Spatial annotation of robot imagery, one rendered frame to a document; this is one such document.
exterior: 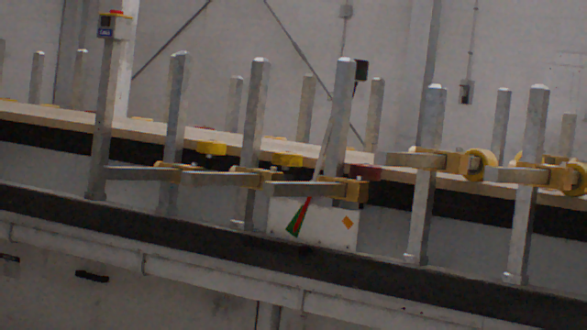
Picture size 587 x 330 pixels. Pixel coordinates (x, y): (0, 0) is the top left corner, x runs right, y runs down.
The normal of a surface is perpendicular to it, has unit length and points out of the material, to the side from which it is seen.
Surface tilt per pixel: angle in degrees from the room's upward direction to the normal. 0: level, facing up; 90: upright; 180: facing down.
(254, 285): 90
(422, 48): 90
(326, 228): 90
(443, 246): 90
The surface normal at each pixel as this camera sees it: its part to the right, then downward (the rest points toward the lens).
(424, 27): -0.55, -0.02
